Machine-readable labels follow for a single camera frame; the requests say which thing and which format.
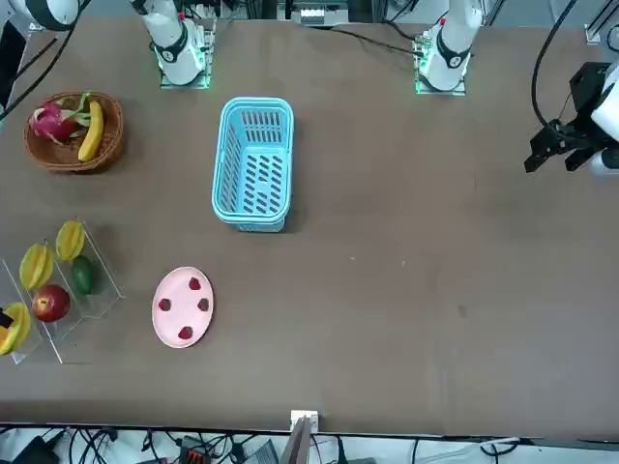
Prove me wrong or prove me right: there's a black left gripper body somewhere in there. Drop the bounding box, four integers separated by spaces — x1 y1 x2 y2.
560 62 612 129

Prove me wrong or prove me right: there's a yellow star fruit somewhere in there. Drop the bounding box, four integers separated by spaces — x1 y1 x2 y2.
18 244 55 292
0 302 32 358
55 219 87 263

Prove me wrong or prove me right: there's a clear acrylic display stand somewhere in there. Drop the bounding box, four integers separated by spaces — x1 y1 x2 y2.
0 219 128 366

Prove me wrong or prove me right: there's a brown wicker basket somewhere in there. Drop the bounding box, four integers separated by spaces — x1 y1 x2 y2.
22 91 126 174

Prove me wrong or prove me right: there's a blue plastic basket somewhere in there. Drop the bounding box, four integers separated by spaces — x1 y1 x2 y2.
210 96 296 234

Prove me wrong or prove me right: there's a red apple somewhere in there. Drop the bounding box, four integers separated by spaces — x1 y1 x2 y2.
31 283 72 324

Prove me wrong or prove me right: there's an aluminium corner profile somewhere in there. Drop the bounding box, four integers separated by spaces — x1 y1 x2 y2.
583 0 619 45

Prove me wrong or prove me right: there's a green avocado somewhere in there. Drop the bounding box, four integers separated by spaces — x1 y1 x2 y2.
71 254 95 296

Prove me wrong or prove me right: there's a black power adapter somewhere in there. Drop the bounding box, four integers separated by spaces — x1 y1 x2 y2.
9 434 60 464

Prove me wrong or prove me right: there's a pink round plate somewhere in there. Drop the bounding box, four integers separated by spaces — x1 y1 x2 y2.
151 266 216 349

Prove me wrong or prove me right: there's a pink dragon fruit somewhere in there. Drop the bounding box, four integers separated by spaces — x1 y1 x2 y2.
27 91 94 146

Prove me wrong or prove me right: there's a yellow banana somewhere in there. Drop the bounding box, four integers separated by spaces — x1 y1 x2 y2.
77 100 105 163

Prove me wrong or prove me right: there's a black orange device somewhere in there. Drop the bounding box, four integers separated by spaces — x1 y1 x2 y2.
177 434 215 464

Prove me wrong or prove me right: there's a thick black cable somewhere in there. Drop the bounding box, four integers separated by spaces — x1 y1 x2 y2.
531 0 579 130

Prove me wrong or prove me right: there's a black power cable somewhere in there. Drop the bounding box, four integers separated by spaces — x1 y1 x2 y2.
299 21 420 54

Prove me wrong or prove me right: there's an aluminium profile post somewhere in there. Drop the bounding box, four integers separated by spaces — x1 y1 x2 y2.
280 409 321 464

